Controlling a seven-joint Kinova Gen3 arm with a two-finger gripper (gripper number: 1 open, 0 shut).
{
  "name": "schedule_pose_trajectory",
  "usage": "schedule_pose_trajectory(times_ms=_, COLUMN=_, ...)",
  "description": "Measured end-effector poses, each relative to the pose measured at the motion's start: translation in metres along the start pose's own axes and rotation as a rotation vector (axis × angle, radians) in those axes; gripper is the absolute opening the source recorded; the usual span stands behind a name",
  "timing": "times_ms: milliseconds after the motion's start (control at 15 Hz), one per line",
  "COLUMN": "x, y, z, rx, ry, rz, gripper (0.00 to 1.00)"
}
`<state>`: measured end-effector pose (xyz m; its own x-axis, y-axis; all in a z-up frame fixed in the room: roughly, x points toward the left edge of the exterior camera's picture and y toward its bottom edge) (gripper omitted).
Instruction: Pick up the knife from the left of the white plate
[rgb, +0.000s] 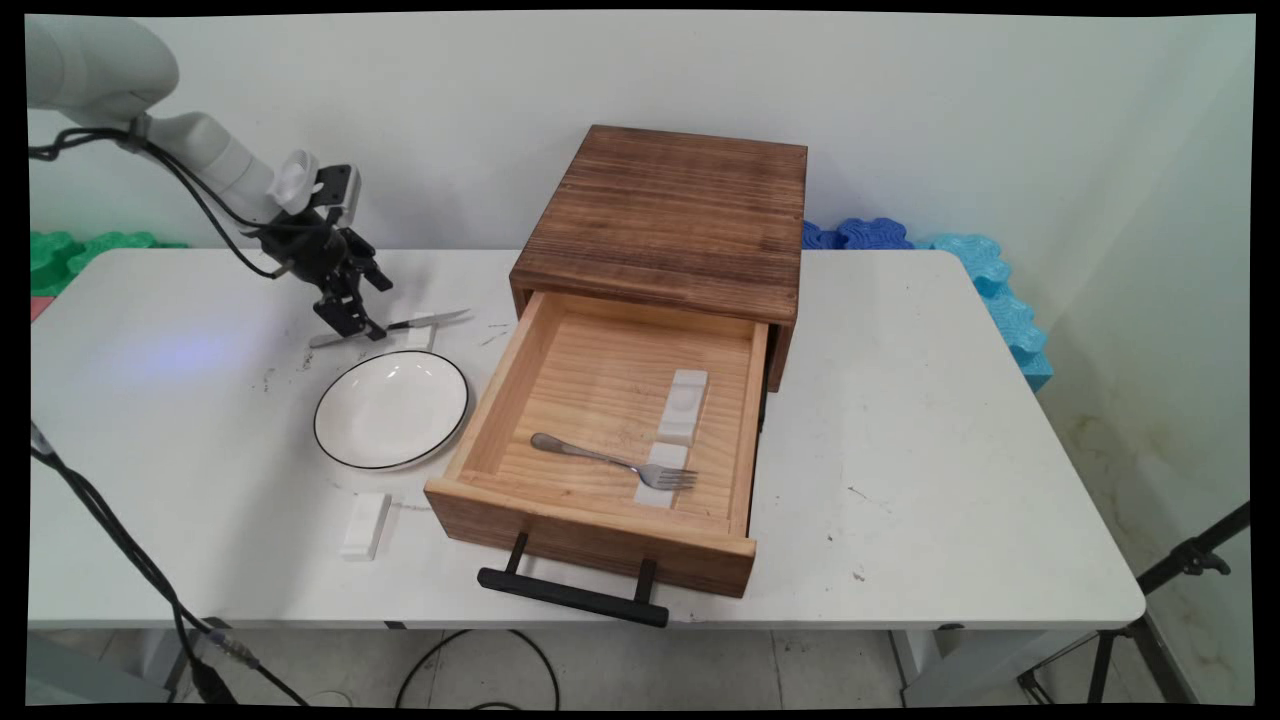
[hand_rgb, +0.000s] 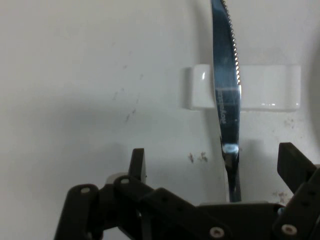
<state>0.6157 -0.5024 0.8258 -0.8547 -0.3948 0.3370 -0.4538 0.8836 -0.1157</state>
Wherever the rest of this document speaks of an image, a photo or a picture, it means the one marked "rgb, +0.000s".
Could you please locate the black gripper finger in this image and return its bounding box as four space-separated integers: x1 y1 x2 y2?
344 232 394 295
316 288 389 343

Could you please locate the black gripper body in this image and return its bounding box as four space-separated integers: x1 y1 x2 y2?
262 224 353 289

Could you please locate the silver table knife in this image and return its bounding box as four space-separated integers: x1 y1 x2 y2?
308 308 473 349

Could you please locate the white plate with black rim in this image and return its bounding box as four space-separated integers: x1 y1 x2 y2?
313 350 471 472

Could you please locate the green foam mat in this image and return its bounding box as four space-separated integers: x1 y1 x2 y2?
30 231 191 299

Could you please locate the light wooden drawer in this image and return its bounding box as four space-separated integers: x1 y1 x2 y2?
424 290 771 599

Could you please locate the silver metal fork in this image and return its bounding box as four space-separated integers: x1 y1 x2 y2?
530 432 699 492

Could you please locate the dark brown wooden cabinet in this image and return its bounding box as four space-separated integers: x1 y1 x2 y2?
508 125 809 393

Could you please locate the white table leg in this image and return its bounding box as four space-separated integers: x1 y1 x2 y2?
888 625 1101 707
25 630 206 707

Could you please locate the dark blue foam mat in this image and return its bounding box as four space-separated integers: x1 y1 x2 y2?
802 218 916 252

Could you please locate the cyan foam mat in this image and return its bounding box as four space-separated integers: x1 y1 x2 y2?
915 233 1054 393

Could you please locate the black tripod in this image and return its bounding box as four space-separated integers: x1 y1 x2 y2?
1018 500 1251 706

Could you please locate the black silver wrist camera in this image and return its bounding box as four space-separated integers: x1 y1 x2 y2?
316 164 361 227

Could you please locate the black cable with connector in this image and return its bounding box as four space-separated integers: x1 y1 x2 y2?
30 420 313 707

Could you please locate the black drawer handle bar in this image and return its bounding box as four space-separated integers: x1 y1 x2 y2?
477 532 671 629

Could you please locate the black floor cable loop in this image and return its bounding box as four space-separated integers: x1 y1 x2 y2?
395 628 561 711

